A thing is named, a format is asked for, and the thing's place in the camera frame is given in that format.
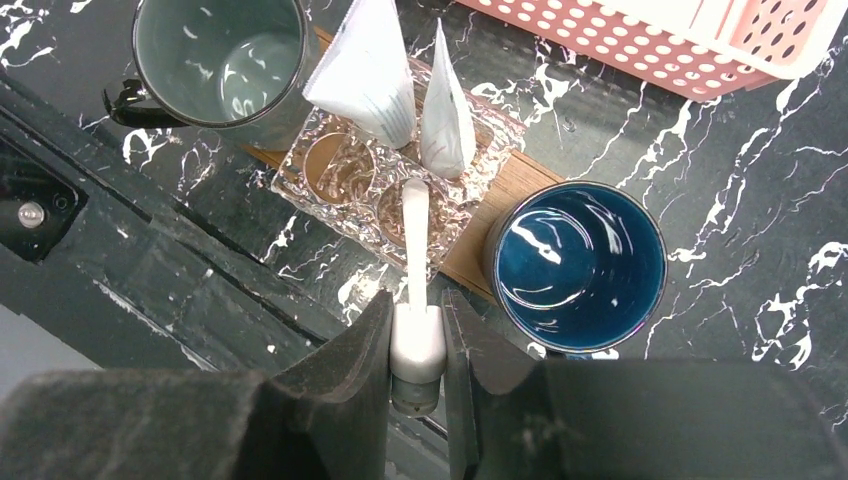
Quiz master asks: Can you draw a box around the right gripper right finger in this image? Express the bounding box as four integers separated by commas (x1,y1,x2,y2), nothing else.
441,289,847,479

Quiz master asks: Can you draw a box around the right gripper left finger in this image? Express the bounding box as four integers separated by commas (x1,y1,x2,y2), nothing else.
1,291,393,479

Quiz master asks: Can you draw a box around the oval wooden tray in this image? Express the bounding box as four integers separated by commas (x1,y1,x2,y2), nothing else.
241,26,568,306

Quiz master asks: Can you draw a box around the dark blue mug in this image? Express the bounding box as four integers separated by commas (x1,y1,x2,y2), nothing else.
481,181,668,356

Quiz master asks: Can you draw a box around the clear acrylic holder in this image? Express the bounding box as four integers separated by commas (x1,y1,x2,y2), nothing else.
271,94,525,278

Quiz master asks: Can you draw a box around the white toothpaste tube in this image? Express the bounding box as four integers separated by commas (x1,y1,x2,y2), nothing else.
303,0,416,149
419,19,476,179

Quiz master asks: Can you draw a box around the dark green mug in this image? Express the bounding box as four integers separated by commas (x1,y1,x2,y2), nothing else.
102,0,321,151

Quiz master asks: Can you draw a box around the pink perforated plastic basket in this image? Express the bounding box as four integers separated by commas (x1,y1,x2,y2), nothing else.
466,1,847,102

